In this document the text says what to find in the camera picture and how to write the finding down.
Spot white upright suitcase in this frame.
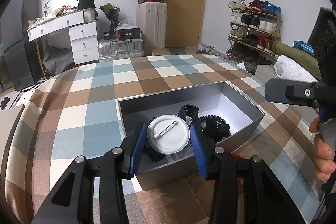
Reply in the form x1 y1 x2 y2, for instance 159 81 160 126
136 2 167 56

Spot wooden shoe rack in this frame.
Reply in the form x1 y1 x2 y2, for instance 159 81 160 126
226 0 282 74

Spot black red box on suitcase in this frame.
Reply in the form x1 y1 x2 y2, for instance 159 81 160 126
116 26 141 40

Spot black rounded hair clip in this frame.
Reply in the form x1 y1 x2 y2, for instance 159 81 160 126
146 147 166 162

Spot plaid bed cover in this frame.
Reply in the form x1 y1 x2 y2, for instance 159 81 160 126
5 55 322 223

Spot person's right hand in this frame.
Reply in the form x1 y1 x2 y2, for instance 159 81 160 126
309 118 335 181

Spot black spiral hair tie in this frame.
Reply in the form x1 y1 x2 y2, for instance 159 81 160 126
197 114 232 144

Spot grey open cardboard box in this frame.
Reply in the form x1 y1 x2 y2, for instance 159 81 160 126
116 81 266 192

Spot black refrigerator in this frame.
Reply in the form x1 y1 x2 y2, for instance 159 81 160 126
1 0 39 90

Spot blue plaid rolled cloth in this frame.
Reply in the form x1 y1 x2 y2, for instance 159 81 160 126
293 40 314 56

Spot red flag pin badge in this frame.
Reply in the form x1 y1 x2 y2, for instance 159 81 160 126
231 153 243 181

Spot white rolled blanket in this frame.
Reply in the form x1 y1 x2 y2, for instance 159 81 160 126
274 55 318 83

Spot silver lying suitcase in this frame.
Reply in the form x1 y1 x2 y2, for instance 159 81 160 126
98 39 144 62

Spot white round pin badge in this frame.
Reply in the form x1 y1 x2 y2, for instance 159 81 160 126
147 115 190 155

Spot olive green rolled mat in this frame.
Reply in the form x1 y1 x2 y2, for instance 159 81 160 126
265 42 322 81

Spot white desk with drawers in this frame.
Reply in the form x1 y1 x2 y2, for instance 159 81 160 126
27 8 99 65

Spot flower bouquet black wrap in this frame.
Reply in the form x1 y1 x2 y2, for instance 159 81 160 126
99 3 120 31

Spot shoes on floor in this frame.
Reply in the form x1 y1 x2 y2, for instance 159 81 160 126
197 43 225 57

